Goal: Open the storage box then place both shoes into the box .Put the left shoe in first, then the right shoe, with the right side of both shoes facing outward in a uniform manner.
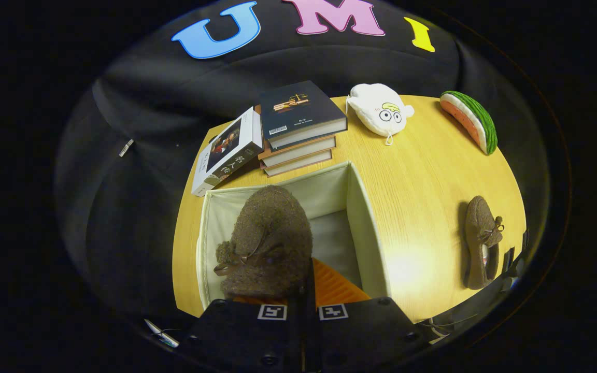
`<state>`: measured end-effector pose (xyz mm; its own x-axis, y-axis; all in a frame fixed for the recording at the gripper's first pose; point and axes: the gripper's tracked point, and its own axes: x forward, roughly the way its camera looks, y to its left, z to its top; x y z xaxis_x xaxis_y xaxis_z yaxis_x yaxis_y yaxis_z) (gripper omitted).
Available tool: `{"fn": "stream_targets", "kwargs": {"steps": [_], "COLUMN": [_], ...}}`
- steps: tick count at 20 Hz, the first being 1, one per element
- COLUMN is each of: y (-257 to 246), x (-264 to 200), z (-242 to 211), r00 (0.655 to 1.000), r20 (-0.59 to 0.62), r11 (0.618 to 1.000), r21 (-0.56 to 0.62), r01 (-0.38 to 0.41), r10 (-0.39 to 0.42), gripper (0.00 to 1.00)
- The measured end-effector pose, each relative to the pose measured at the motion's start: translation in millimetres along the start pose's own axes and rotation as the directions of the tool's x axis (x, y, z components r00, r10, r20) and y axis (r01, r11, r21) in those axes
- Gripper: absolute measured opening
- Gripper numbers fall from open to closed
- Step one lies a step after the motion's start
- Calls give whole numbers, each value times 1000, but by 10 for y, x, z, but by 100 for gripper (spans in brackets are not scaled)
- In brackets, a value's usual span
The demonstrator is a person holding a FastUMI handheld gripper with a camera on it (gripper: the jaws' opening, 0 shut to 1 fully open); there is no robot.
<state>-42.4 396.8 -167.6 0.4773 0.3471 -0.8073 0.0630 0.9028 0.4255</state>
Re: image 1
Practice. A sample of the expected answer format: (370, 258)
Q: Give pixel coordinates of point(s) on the black backdrop cloth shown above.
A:
(138, 207)

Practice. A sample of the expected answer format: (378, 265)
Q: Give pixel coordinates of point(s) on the white cover book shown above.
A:
(231, 150)

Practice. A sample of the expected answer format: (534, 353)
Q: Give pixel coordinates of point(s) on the watermelon slice plush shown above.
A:
(472, 122)

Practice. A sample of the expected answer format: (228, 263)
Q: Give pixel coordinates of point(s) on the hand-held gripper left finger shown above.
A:
(246, 336)

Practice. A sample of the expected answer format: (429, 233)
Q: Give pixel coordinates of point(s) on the white flat device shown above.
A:
(162, 334)

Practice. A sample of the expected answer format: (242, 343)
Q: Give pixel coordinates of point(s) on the dark blue book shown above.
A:
(298, 106)

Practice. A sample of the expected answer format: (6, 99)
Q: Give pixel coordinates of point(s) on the white plush toy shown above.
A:
(376, 109)

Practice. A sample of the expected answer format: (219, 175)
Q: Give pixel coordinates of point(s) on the brown cover book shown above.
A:
(303, 150)
(298, 165)

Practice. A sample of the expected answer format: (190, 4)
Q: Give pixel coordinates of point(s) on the grey fabric storage box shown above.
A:
(368, 243)

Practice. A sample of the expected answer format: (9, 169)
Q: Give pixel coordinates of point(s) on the brown fuzzy shoe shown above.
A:
(480, 228)
(272, 233)

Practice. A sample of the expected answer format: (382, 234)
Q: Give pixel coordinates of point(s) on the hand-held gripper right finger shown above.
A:
(310, 321)

